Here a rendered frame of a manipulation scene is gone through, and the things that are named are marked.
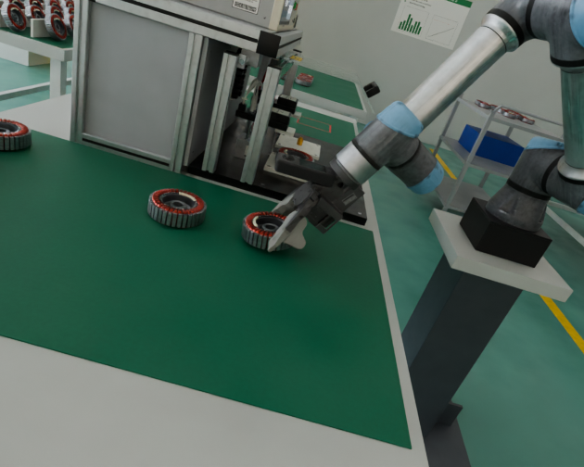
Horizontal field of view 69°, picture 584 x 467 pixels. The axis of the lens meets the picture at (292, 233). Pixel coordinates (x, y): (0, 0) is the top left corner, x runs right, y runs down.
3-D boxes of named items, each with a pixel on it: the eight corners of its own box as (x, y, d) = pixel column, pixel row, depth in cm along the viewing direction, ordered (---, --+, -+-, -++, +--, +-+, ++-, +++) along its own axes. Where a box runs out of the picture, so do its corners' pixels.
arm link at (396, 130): (434, 137, 75) (409, 107, 70) (386, 180, 78) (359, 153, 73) (415, 119, 81) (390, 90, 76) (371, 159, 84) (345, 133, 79)
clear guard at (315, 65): (367, 98, 125) (374, 78, 123) (374, 114, 104) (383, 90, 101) (261, 66, 124) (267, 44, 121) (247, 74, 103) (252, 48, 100)
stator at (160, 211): (182, 235, 79) (185, 219, 78) (134, 212, 82) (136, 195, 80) (214, 218, 89) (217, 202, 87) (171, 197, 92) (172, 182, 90)
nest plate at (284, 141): (319, 148, 152) (321, 145, 152) (318, 160, 139) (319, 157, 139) (279, 136, 152) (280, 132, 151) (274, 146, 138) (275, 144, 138)
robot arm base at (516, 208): (525, 213, 126) (543, 183, 122) (549, 236, 113) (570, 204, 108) (477, 199, 125) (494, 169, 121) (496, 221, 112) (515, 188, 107)
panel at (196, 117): (240, 115, 163) (259, 31, 150) (187, 166, 104) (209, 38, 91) (237, 114, 163) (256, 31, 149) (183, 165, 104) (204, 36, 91)
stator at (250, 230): (294, 229, 92) (297, 213, 90) (296, 256, 82) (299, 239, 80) (243, 221, 91) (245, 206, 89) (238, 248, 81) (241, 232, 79)
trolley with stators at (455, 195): (472, 202, 430) (523, 104, 384) (508, 249, 340) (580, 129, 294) (416, 185, 427) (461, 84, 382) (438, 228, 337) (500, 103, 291)
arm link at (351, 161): (354, 147, 74) (348, 135, 81) (335, 166, 75) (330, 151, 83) (381, 176, 77) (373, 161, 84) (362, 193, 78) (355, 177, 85)
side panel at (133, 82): (184, 170, 107) (207, 35, 92) (180, 174, 104) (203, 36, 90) (75, 138, 106) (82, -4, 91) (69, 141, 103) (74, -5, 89)
